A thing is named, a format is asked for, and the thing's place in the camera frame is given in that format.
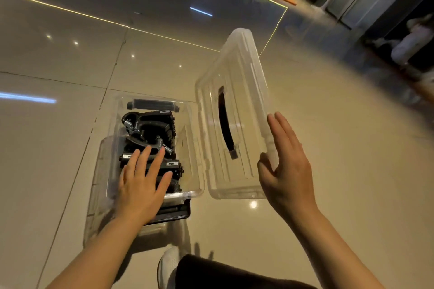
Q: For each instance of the person's left hand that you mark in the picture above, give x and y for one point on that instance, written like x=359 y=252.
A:
x=139 y=194

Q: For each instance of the person's right hand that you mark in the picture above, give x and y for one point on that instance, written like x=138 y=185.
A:
x=291 y=183

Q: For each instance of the group of black hand grippers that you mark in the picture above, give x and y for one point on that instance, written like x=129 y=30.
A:
x=149 y=126

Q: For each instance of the clear plastic storage box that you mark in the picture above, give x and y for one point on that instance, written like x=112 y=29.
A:
x=193 y=150

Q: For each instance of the person's right forearm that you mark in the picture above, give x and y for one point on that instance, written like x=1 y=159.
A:
x=335 y=255

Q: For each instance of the white right shoe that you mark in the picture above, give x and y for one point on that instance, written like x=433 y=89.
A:
x=167 y=268

